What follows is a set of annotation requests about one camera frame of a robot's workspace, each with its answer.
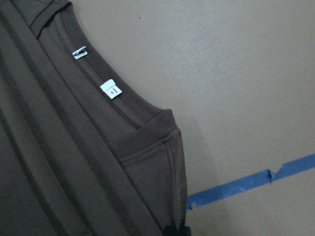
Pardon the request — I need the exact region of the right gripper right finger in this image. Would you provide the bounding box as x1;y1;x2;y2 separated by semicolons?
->
184;226;192;236

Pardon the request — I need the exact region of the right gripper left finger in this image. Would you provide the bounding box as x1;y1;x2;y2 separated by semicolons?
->
164;225;179;236

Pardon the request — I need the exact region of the dark brown t-shirt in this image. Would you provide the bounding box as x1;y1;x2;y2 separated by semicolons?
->
0;0;187;236

